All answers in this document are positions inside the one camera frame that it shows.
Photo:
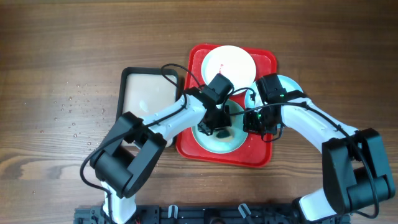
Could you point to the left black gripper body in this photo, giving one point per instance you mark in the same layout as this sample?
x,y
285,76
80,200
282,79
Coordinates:
x,y
217,118

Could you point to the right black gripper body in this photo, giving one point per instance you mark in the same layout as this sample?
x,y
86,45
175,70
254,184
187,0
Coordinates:
x,y
258,122

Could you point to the light blue plate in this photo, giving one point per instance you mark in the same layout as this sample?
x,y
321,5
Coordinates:
x,y
223,146
289,82

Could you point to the light blue plate front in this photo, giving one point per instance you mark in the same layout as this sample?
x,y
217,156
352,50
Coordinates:
x,y
223,146

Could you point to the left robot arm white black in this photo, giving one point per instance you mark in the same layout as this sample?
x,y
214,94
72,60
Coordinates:
x,y
124,161

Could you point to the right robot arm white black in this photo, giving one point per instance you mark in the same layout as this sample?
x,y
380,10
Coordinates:
x,y
356,172

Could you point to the black tray with soapy water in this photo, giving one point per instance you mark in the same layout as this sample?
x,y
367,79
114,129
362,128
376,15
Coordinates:
x,y
144,91

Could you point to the white plate with red stain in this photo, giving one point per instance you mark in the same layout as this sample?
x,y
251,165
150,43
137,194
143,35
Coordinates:
x,y
233,62

